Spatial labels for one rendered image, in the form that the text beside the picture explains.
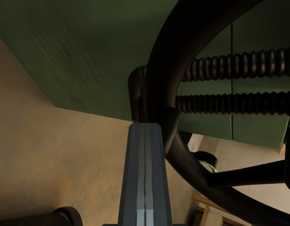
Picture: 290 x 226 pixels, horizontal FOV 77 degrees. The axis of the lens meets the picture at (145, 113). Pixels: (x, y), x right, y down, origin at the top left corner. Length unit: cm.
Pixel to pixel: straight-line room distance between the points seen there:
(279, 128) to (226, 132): 10
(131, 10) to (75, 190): 92
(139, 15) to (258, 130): 31
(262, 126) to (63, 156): 82
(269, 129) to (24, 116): 78
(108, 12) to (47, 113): 59
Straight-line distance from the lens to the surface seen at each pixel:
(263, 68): 18
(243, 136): 43
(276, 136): 42
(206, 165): 44
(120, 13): 37
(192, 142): 48
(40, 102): 86
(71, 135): 96
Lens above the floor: 76
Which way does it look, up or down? 33 degrees down
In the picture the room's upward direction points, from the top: 99 degrees clockwise
